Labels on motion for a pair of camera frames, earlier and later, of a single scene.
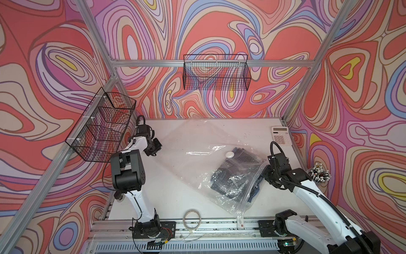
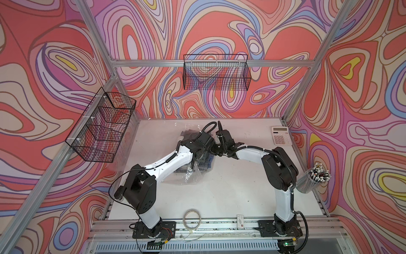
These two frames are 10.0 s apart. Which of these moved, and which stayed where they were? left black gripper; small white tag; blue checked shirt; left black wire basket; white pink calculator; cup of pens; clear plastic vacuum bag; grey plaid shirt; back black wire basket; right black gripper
Moved: clear plastic vacuum bag; grey plaid shirt; right black gripper; blue checked shirt; left black gripper
Stayed: small white tag; left black wire basket; back black wire basket; cup of pens; white pink calculator
